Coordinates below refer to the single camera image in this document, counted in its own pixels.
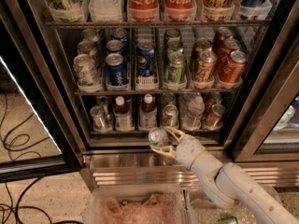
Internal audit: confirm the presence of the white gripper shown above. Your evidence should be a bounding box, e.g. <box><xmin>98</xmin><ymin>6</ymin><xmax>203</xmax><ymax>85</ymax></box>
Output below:
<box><xmin>150</xmin><ymin>126</ymin><xmax>206</xmax><ymax>169</ymax></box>

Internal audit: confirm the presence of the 7up can shelf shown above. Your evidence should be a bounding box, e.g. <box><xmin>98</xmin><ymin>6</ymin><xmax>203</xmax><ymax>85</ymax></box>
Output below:
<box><xmin>149</xmin><ymin>127</ymin><xmax>170</xmax><ymax>147</ymax></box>
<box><xmin>161</xmin><ymin>92</ymin><xmax>179</xmax><ymax>129</ymax></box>

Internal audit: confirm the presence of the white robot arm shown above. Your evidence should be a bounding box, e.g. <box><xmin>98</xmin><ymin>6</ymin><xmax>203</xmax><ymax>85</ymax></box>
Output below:
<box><xmin>149</xmin><ymin>126</ymin><xmax>299</xmax><ymax>224</ymax></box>

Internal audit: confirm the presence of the front bronze can bottom right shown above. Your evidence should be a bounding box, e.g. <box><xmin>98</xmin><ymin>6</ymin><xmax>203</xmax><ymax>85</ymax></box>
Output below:
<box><xmin>205</xmin><ymin>104</ymin><xmax>225</xmax><ymax>129</ymax></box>

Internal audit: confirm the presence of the bronze can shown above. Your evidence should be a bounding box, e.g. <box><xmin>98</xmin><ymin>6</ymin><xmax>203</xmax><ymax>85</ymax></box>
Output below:
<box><xmin>205</xmin><ymin>91</ymin><xmax>222</xmax><ymax>113</ymax></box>
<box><xmin>205</xmin><ymin>104</ymin><xmax>225</xmax><ymax>129</ymax></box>

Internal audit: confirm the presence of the rear bronze can bottom right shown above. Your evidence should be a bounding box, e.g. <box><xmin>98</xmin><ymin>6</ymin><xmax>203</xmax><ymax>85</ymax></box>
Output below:
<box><xmin>205</xmin><ymin>91</ymin><xmax>222</xmax><ymax>113</ymax></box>

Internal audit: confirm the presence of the steel fridge base grille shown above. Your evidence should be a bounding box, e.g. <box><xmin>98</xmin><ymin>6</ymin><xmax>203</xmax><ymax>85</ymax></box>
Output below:
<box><xmin>80</xmin><ymin>147</ymin><xmax>299</xmax><ymax>191</ymax></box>

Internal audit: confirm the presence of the front silver can bottom left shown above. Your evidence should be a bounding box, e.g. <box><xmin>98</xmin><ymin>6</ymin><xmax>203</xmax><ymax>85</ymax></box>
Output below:
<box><xmin>90</xmin><ymin>105</ymin><xmax>108</xmax><ymax>132</ymax></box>

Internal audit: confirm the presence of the silver can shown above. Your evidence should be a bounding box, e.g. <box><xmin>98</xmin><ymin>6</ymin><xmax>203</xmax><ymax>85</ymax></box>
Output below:
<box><xmin>96</xmin><ymin>96</ymin><xmax>111</xmax><ymax>116</ymax></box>
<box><xmin>90</xmin><ymin>105</ymin><xmax>108</xmax><ymax>132</ymax></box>

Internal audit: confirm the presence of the front gold can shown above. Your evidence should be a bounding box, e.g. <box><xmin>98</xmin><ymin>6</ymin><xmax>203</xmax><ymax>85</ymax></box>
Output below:
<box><xmin>192</xmin><ymin>50</ymin><xmax>218</xmax><ymax>82</ymax></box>

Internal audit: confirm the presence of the gold can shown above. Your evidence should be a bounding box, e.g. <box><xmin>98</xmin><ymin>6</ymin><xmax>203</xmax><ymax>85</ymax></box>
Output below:
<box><xmin>190</xmin><ymin>37</ymin><xmax>212</xmax><ymax>66</ymax></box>
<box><xmin>192</xmin><ymin>50</ymin><xmax>218</xmax><ymax>82</ymax></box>

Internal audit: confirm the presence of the rear silver can bottom left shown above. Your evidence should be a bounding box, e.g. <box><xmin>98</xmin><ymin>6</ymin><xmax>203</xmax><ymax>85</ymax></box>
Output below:
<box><xmin>96</xmin><ymin>96</ymin><xmax>111</xmax><ymax>116</ymax></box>

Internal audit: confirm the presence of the front blue pepsi can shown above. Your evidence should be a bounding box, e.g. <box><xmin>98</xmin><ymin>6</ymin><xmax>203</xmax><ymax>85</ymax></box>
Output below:
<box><xmin>105</xmin><ymin>53</ymin><xmax>128</xmax><ymax>86</ymax></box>

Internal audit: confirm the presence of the blue pepsi can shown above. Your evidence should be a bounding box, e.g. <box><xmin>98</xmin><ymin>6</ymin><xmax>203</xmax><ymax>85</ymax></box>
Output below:
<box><xmin>105</xmin><ymin>53</ymin><xmax>128</xmax><ymax>86</ymax></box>
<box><xmin>111</xmin><ymin>28</ymin><xmax>129</xmax><ymax>47</ymax></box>
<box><xmin>106</xmin><ymin>39</ymin><xmax>125</xmax><ymax>56</ymax></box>

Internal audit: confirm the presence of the green can in bin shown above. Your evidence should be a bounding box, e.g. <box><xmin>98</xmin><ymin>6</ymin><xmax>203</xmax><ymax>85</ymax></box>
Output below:
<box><xmin>216</xmin><ymin>217</ymin><xmax>239</xmax><ymax>224</ymax></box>

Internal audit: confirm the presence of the front red coke can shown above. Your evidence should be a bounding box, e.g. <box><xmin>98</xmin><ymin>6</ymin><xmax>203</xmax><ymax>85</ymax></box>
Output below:
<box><xmin>220</xmin><ymin>50</ymin><xmax>248</xmax><ymax>83</ymax></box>

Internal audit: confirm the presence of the red coke can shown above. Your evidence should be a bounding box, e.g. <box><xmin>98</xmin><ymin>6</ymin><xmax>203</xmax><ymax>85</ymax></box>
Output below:
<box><xmin>220</xmin><ymin>50</ymin><xmax>248</xmax><ymax>83</ymax></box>
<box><xmin>212</xmin><ymin>27</ymin><xmax>234</xmax><ymax>52</ymax></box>
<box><xmin>216</xmin><ymin>38</ymin><xmax>241</xmax><ymax>74</ymax></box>

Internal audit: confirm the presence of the single pepsi can centre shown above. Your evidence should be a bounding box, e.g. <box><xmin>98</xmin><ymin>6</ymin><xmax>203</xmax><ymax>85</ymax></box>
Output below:
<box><xmin>136</xmin><ymin>39</ymin><xmax>155</xmax><ymax>77</ymax></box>

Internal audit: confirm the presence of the rear gold can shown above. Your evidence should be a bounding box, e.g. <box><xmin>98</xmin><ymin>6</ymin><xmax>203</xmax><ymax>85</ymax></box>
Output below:
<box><xmin>190</xmin><ymin>37</ymin><xmax>212</xmax><ymax>66</ymax></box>

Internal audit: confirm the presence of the middle red coke can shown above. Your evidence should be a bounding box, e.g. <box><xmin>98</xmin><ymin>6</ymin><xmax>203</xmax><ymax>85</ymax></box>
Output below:
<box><xmin>216</xmin><ymin>38</ymin><xmax>241</xmax><ymax>74</ymax></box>

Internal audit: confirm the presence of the front white green can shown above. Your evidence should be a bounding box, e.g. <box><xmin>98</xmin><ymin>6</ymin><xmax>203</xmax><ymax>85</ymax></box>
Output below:
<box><xmin>74</xmin><ymin>54</ymin><xmax>100</xmax><ymax>87</ymax></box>

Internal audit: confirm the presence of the white green can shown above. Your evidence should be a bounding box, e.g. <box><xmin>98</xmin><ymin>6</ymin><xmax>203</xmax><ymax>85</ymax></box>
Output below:
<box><xmin>74</xmin><ymin>54</ymin><xmax>100</xmax><ymax>87</ymax></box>
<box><xmin>81</xmin><ymin>29</ymin><xmax>100</xmax><ymax>46</ymax></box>
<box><xmin>77</xmin><ymin>40</ymin><xmax>98</xmax><ymax>66</ymax></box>

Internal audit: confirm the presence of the middle blue pepsi can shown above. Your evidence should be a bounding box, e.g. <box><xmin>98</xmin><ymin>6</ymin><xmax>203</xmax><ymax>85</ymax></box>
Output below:
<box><xmin>106</xmin><ymin>39</ymin><xmax>125</xmax><ymax>56</ymax></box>

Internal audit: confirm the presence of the rear red coke can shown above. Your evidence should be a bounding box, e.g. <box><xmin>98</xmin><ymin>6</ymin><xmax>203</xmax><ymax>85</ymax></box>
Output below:
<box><xmin>212</xmin><ymin>27</ymin><xmax>234</xmax><ymax>52</ymax></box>

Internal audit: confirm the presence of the rear blue pepsi can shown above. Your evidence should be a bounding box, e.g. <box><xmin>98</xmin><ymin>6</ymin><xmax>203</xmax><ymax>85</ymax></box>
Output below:
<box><xmin>111</xmin><ymin>28</ymin><xmax>129</xmax><ymax>47</ymax></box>

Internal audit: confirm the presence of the middle white green can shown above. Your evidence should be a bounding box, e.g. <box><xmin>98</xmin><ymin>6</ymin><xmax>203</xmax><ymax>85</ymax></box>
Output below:
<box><xmin>77</xmin><ymin>40</ymin><xmax>98</xmax><ymax>66</ymax></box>

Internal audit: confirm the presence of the rear white green can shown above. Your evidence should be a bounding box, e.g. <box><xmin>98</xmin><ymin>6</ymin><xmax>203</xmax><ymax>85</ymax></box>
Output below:
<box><xmin>81</xmin><ymin>29</ymin><xmax>100</xmax><ymax>46</ymax></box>

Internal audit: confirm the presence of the open glass fridge door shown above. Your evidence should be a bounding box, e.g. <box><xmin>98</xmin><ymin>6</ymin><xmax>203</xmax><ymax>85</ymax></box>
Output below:
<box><xmin>0</xmin><ymin>0</ymin><xmax>82</xmax><ymax>183</ymax></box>

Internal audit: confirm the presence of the clear bottle top shelf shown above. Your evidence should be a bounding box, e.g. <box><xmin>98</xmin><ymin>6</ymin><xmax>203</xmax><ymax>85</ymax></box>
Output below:
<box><xmin>89</xmin><ymin>0</ymin><xmax>122</xmax><ymax>22</ymax></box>

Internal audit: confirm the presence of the front clear water bottle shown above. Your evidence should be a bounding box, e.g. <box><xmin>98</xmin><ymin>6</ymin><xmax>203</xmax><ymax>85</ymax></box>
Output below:
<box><xmin>182</xmin><ymin>96</ymin><xmax>205</xmax><ymax>131</ymax></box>

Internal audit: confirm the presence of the clear water bottle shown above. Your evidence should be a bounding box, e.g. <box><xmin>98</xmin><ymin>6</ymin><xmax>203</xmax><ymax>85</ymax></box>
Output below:
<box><xmin>179</xmin><ymin>92</ymin><xmax>200</xmax><ymax>117</ymax></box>
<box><xmin>182</xmin><ymin>96</ymin><xmax>205</xmax><ymax>131</ymax></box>

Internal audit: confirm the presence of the right tea bottle white cap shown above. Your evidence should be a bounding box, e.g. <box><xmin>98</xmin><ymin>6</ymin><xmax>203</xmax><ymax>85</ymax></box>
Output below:
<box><xmin>139</xmin><ymin>94</ymin><xmax>157</xmax><ymax>130</ymax></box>

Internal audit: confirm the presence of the tea bottle white cap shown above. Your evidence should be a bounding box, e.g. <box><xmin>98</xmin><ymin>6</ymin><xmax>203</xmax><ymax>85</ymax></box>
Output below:
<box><xmin>114</xmin><ymin>96</ymin><xmax>134</xmax><ymax>132</ymax></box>
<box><xmin>139</xmin><ymin>94</ymin><xmax>157</xmax><ymax>130</ymax></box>

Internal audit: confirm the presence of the rear clear water bottle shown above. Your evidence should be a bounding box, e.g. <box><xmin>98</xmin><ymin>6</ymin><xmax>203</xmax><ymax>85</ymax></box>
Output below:
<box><xmin>179</xmin><ymin>92</ymin><xmax>200</xmax><ymax>117</ymax></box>

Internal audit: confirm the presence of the left tea bottle white cap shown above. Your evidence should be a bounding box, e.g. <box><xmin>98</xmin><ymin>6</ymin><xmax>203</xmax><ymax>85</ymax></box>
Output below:
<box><xmin>114</xmin><ymin>96</ymin><xmax>134</xmax><ymax>132</ymax></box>

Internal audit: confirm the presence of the right clear plastic bin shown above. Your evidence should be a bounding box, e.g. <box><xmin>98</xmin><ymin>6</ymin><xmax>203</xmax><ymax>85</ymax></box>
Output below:
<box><xmin>185</xmin><ymin>184</ymin><xmax>292</xmax><ymax>224</ymax></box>

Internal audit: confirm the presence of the clear plastic bin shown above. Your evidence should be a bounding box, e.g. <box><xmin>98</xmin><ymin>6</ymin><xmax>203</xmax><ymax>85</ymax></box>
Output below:
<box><xmin>185</xmin><ymin>184</ymin><xmax>292</xmax><ymax>224</ymax></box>
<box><xmin>87</xmin><ymin>184</ymin><xmax>188</xmax><ymax>224</ymax></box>

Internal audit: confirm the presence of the left clear plastic bin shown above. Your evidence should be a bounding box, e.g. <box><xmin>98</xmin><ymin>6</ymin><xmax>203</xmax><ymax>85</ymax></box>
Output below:
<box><xmin>87</xmin><ymin>184</ymin><xmax>188</xmax><ymax>224</ymax></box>

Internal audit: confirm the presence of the left coca-cola bottle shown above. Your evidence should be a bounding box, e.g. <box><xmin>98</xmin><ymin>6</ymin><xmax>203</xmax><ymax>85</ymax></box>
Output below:
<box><xmin>128</xmin><ymin>0</ymin><xmax>158</xmax><ymax>21</ymax></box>

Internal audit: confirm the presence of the coca-cola bottle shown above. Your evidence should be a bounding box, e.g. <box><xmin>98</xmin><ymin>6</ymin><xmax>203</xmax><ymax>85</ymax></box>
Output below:
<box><xmin>164</xmin><ymin>0</ymin><xmax>192</xmax><ymax>21</ymax></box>
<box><xmin>128</xmin><ymin>0</ymin><xmax>158</xmax><ymax>21</ymax></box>

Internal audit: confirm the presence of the right coca-cola bottle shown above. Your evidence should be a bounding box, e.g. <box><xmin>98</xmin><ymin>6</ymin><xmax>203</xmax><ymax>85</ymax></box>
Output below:
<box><xmin>164</xmin><ymin>0</ymin><xmax>192</xmax><ymax>21</ymax></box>

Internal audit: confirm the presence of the gold label bottle top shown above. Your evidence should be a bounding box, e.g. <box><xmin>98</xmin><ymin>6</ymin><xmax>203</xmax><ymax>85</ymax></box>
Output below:
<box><xmin>202</xmin><ymin>0</ymin><xmax>233</xmax><ymax>21</ymax></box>

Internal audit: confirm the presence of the right fridge door frame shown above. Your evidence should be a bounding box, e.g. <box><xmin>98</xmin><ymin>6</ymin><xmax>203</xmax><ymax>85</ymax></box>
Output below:
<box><xmin>231</xmin><ymin>3</ymin><xmax>299</xmax><ymax>162</ymax></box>

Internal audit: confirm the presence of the black floor cable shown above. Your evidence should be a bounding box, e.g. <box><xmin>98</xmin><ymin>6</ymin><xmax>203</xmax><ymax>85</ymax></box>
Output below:
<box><xmin>0</xmin><ymin>91</ymin><xmax>85</xmax><ymax>224</ymax></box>

